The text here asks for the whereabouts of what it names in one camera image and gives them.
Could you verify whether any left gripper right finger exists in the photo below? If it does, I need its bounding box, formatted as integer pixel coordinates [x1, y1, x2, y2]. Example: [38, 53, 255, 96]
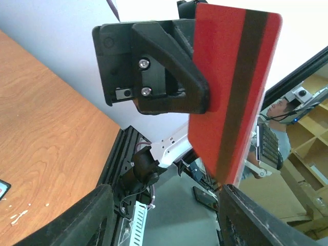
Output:
[218, 184, 318, 246]

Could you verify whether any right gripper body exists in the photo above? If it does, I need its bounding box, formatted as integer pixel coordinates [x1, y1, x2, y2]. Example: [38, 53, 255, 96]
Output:
[92, 19, 195, 106]

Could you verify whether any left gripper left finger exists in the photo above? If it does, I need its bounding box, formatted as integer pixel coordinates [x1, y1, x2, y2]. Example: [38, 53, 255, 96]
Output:
[16, 184, 114, 245]

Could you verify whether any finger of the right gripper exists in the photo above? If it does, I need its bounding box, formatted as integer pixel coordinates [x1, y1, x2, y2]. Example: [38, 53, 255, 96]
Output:
[131, 21, 210, 115]

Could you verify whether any black card holder wallet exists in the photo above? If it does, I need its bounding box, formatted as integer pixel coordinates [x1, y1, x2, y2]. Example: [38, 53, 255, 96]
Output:
[0, 180, 11, 199]

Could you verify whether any black keyboard device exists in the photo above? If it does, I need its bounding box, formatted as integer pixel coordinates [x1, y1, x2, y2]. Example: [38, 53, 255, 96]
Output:
[256, 123, 283, 170]

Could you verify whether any wooden shelf unit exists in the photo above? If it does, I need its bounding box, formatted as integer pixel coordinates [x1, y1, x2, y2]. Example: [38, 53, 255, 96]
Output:
[287, 72, 327, 200]

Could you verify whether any person in grey shirt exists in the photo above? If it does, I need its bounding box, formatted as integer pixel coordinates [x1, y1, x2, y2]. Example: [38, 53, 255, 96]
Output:
[241, 98, 294, 180]

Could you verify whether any blue slotted cable duct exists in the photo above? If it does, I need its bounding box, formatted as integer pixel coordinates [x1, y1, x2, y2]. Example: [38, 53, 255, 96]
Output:
[129, 201, 148, 246]

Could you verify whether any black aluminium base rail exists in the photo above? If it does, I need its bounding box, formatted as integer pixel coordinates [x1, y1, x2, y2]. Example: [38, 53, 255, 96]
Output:
[97, 126, 148, 219]

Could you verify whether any right black frame post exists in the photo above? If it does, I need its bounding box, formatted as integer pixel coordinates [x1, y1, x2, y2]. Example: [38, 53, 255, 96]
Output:
[261, 46, 328, 111]

